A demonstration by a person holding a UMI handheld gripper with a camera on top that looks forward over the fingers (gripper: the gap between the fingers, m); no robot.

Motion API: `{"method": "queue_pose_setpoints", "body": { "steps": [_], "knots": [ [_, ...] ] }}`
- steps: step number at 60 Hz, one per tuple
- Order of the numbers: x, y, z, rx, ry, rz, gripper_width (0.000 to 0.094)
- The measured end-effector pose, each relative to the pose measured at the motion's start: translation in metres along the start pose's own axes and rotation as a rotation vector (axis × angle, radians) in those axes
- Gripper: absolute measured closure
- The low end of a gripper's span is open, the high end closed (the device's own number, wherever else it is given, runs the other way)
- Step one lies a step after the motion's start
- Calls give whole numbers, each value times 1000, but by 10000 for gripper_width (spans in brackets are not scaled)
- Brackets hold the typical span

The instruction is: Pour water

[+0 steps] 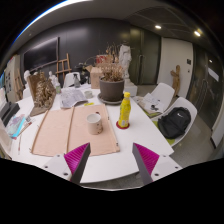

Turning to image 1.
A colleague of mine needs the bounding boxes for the black backpack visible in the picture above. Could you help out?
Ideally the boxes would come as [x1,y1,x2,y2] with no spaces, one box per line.
[157,106,192,140]

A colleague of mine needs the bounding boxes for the green seat cushion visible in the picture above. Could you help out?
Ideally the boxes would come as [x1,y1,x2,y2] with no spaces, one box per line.
[152,120,176,146]

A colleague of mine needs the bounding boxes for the printed paper sheets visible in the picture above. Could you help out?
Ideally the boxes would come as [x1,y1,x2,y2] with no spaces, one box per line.
[59,87,88,109]

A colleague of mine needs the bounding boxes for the brown cardboard box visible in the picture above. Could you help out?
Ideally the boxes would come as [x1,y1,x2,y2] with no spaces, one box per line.
[89,66,104,90]

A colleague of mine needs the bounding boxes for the loose papers pile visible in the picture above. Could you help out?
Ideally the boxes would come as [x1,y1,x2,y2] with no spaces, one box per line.
[138,92,164,116]

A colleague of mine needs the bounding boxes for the dark wall screen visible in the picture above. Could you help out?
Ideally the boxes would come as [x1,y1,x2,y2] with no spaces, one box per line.
[23,36,60,71]

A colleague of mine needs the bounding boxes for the standing wooden figure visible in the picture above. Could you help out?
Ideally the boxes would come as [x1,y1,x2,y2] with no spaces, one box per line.
[170,64,182,98]

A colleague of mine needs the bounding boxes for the dark round plant saucer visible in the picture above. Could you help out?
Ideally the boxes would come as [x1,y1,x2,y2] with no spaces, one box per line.
[97,93,125,106]

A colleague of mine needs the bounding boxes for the dark spray bottle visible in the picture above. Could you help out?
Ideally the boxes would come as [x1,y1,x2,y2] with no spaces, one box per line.
[73,73,82,89]

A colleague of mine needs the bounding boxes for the yellow drink bottle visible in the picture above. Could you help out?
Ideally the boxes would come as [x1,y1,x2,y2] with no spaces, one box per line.
[117,91,132,129]

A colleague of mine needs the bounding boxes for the white plaster statue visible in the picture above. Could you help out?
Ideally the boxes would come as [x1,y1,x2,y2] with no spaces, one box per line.
[118,44,138,98]

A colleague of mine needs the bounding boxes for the white pump bottle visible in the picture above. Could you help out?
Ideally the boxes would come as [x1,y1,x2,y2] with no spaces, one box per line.
[48,70,62,95]

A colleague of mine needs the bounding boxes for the beige dotted cup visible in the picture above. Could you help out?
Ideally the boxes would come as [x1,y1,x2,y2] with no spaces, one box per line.
[86,112,104,136]

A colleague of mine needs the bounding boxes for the dried plant in dark pot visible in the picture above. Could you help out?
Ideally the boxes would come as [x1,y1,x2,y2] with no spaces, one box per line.
[96,43,126,103]

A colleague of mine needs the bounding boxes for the light plywood board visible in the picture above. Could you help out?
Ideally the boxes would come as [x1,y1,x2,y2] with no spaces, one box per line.
[30,103,121,158]

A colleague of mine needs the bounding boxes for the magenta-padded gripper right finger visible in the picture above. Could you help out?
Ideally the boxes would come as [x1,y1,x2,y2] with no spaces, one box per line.
[132,142,184,186]

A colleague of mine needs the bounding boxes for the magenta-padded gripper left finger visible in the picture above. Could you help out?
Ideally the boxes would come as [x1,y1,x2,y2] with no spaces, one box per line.
[41,142,92,186]

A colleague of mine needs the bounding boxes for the white shell chair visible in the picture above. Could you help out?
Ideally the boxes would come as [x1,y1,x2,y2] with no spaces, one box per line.
[143,82,176,114]
[151,96,199,148]

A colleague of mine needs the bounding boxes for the small pale jar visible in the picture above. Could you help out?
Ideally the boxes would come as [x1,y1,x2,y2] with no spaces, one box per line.
[83,89,94,99]

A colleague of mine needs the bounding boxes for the wooden easel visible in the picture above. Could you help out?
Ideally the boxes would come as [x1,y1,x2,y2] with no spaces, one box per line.
[55,52,73,81]

